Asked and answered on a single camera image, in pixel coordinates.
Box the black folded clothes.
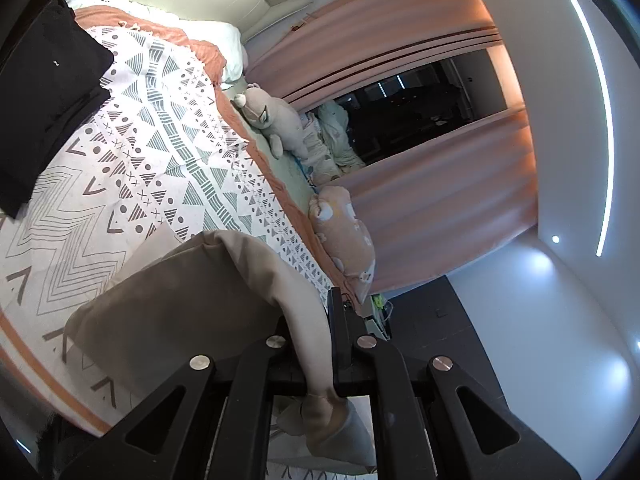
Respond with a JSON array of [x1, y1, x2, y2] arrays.
[[0, 0, 116, 218]]

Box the green bed sheet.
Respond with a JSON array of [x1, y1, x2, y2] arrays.
[[220, 85, 321, 221]]

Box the beige jacket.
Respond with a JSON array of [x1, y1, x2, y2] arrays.
[[65, 229, 376, 473]]

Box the beige plush toy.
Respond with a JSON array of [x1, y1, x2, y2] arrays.
[[231, 82, 321, 161]]

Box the dark window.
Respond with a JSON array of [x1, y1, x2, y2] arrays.
[[300, 50, 508, 166]]

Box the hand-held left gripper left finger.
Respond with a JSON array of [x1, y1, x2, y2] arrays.
[[70, 317, 306, 480]]

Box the white pillow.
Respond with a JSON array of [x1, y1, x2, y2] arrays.
[[60, 0, 247, 85]]

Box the ceiling light strip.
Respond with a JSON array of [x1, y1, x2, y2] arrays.
[[568, 0, 615, 257]]

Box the pink curtain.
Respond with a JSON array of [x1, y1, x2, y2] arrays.
[[340, 105, 538, 293], [245, 0, 501, 101]]

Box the peach printed pillow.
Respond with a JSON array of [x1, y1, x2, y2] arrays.
[[307, 186, 376, 306]]

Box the pale bedding bundle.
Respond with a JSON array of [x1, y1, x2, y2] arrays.
[[295, 100, 368, 186]]

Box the patterned white blanket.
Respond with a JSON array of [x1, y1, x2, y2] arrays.
[[0, 5, 351, 433]]

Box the white nightstand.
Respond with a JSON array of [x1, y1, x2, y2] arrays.
[[362, 292, 396, 343]]

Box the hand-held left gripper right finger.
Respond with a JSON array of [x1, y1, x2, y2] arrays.
[[326, 287, 581, 480]]

